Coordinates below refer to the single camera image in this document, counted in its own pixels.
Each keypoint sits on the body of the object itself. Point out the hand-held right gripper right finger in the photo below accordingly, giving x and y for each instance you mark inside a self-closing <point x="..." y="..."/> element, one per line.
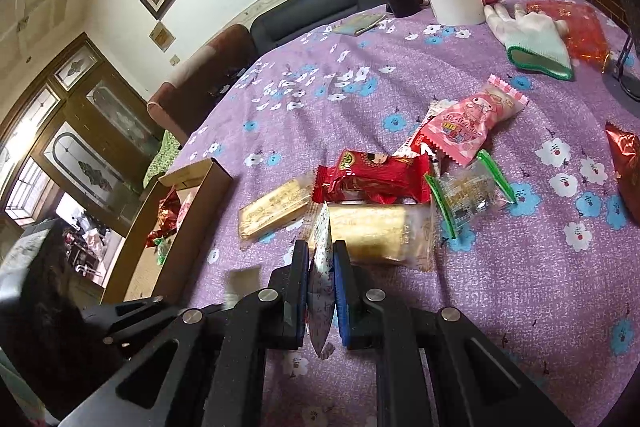
<point x="400" y="357"/>

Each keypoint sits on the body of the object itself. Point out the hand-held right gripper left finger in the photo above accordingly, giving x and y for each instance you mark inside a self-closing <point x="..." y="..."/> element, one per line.
<point x="220" y="357"/>

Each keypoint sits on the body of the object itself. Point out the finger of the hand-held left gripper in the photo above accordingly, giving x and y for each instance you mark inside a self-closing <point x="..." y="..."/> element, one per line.
<point x="150" y="319"/>
<point x="220" y="357"/>

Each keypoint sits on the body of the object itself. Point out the brown cardboard box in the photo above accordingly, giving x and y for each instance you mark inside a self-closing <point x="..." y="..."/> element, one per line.
<point x="145" y="267"/>

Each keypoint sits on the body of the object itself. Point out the green candy wrapper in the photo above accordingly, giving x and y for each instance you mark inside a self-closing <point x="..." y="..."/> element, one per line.
<point x="161" y="252"/>

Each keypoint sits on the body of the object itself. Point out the small red milk candy packet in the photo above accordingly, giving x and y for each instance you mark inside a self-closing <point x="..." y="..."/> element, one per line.
<point x="154" y="239"/>

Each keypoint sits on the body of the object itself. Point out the white red-print snack packet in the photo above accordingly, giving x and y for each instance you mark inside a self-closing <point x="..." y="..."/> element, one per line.
<point x="321" y="287"/>

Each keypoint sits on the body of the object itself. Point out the dark red gold-print snack bag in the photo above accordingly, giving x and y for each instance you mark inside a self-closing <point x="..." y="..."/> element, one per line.
<point x="170" y="209"/>

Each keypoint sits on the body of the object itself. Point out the large pink cartoon snack packet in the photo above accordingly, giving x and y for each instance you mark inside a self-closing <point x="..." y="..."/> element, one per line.
<point x="186" y="209"/>

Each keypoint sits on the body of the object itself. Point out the purple floral tablecloth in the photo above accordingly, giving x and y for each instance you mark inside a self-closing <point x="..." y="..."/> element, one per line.
<point x="500" y="307"/>

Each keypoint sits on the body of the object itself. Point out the clear cheese biscuit packet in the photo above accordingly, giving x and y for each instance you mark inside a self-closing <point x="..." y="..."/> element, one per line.
<point x="385" y="234"/>

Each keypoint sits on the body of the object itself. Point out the yellow wafer bar clear wrapper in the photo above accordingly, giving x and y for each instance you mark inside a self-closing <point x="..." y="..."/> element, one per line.
<point x="272" y="209"/>

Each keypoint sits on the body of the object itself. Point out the green patterned cloth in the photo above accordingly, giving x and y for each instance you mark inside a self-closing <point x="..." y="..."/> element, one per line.
<point x="160" y="157"/>

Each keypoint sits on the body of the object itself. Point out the green-edged clear snack packet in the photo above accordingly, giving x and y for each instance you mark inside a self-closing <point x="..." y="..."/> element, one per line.
<point x="470" y="197"/>

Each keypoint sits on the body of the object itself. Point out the red snack packet round logo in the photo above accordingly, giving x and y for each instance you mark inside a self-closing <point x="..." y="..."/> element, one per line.
<point x="375" y="177"/>

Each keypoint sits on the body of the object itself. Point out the wooden glass-door cabinet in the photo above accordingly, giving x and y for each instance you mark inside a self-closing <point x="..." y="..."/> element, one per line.
<point x="75" y="132"/>

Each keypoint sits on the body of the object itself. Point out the small white red snack packet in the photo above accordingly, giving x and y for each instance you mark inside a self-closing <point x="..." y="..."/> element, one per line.
<point x="425" y="127"/>

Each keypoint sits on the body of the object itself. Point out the small pink cartoon snack packet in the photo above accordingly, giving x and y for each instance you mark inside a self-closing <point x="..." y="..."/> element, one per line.
<point x="465" y="124"/>

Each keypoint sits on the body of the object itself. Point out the brown upholstered chair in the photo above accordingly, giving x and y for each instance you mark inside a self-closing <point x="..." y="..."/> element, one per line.
<point x="200" y="72"/>

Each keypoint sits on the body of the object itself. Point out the dark red foil snack packet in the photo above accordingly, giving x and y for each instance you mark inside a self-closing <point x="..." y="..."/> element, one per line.
<point x="625" y="167"/>

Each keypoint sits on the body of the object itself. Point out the white glove green cuff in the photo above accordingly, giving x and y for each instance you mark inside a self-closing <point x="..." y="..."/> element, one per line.
<point x="530" y="37"/>

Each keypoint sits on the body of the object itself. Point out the red mesh bag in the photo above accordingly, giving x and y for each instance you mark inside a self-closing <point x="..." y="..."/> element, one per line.
<point x="582" y="29"/>

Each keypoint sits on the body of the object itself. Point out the metal stand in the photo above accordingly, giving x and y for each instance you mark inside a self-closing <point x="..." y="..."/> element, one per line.
<point x="627" y="49"/>

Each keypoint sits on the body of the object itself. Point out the wall switch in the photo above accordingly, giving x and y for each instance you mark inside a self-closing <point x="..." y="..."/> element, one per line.
<point x="175" y="60"/>

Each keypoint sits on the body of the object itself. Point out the small wall plaque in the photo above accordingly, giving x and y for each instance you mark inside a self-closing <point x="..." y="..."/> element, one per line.
<point x="162" y="37"/>

